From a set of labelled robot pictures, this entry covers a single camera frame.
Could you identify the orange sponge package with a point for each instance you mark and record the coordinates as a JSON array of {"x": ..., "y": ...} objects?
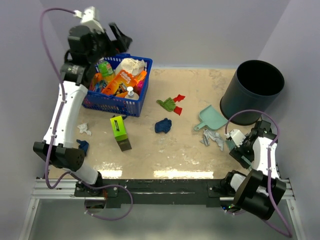
[{"x": 140, "y": 77}]

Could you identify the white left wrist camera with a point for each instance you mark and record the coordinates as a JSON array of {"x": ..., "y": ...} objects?
[{"x": 89, "y": 18}]

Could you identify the green black razor box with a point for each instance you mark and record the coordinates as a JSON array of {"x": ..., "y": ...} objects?
[{"x": 120, "y": 133}]

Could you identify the blue plastic shopping basket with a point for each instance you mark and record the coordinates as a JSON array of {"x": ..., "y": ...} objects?
[{"x": 119, "y": 105}]

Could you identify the dark round trash bin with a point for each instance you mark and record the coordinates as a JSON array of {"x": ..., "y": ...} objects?
[{"x": 254, "y": 86}]

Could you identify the dark blue paper scrap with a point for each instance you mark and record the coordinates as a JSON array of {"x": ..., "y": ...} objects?
[{"x": 83, "y": 145}]

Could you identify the colourful snack packet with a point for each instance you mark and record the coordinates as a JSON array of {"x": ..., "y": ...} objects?
[{"x": 98, "y": 83}]

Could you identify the grey paper scrap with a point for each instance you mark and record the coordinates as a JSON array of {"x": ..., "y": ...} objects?
[{"x": 210, "y": 135}]

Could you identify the green paper scrap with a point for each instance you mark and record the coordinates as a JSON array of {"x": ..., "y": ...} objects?
[{"x": 168, "y": 104}]

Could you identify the orange razor package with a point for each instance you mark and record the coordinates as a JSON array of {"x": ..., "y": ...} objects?
[{"x": 118, "y": 86}]

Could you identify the teal plastic dustpan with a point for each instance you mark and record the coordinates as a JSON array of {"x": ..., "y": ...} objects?
[{"x": 211, "y": 118}]

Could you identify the aluminium table frame rail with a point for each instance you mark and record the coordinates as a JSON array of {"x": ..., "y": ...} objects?
[{"x": 66, "y": 190}]

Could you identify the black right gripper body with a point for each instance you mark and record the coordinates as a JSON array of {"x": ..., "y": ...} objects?
[{"x": 246, "y": 149}]

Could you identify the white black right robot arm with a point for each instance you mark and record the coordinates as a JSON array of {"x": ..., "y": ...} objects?
[{"x": 261, "y": 189}]

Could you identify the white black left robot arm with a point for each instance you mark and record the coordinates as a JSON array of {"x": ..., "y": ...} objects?
[{"x": 75, "y": 76}]

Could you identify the teal hand brush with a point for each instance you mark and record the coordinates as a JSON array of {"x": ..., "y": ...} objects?
[{"x": 228, "y": 143}]

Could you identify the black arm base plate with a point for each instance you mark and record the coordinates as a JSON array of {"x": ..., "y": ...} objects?
[{"x": 205, "y": 192}]

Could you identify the green drink bottle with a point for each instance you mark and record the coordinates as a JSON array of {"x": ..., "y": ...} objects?
[{"x": 106, "y": 70}]

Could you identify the beige pump soap bottle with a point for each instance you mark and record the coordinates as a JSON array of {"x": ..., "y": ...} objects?
[{"x": 131, "y": 95}]

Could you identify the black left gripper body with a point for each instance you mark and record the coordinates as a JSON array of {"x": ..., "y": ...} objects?
[{"x": 103, "y": 46}]

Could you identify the white crumpled paper scrap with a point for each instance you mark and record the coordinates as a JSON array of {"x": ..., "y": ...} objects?
[{"x": 83, "y": 128}]

